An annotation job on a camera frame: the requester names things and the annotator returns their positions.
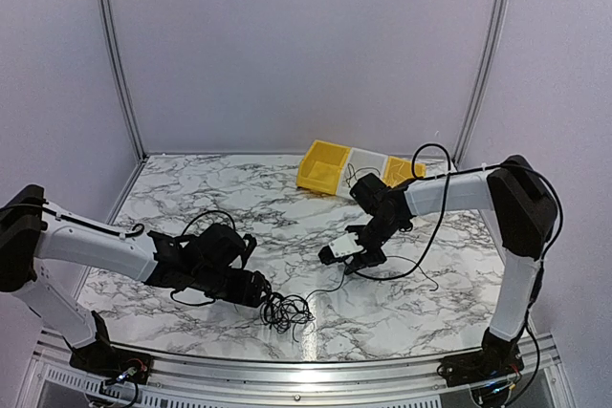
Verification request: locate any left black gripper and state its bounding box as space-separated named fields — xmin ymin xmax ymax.
xmin=191 ymin=266 xmax=272 ymax=308

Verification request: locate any black cable bundle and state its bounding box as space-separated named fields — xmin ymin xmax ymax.
xmin=258 ymin=291 xmax=317 ymax=342

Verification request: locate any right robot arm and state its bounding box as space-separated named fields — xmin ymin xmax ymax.
xmin=339 ymin=155 xmax=562 ymax=377

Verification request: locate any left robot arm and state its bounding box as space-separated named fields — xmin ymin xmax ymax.
xmin=1 ymin=184 xmax=272 ymax=375

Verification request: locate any white translucent bin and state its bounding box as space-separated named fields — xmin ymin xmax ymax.
xmin=336 ymin=147 xmax=388 ymax=199

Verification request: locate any left yellow bin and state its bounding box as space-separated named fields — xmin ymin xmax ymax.
xmin=296 ymin=140 xmax=351 ymax=195

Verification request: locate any yellow bin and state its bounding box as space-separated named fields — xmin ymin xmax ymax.
xmin=296 ymin=140 xmax=351 ymax=195
xmin=382 ymin=156 xmax=426 ymax=187

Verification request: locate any right yellow bin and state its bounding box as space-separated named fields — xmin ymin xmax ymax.
xmin=382 ymin=156 xmax=426 ymax=187

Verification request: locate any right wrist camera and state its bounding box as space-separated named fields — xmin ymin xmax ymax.
xmin=318 ymin=233 xmax=363 ymax=266

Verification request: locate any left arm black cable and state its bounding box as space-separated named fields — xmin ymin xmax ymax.
xmin=169 ymin=209 xmax=238 ymax=307

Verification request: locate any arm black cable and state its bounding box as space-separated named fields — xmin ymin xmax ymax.
xmin=353 ymin=142 xmax=565 ymax=280
xmin=169 ymin=209 xmax=238 ymax=307

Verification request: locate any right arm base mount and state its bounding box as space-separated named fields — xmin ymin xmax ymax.
xmin=437 ymin=328 xmax=524 ymax=387

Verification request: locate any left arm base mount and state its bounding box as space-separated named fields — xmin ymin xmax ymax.
xmin=69 ymin=311 xmax=153 ymax=385

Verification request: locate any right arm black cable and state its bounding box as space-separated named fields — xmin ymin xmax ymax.
xmin=353 ymin=142 xmax=565 ymax=280

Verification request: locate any aluminium front rail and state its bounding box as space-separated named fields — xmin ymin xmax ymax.
xmin=23 ymin=326 xmax=563 ymax=408

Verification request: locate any right aluminium corner post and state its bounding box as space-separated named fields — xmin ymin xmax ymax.
xmin=452 ymin=0 xmax=508 ymax=165

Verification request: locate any aluminium corner post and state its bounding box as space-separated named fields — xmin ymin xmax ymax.
xmin=98 ymin=0 xmax=147 ymax=162
xmin=452 ymin=0 xmax=508 ymax=165

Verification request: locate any left aluminium corner post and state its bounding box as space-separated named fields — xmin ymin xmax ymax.
xmin=98 ymin=0 xmax=147 ymax=162

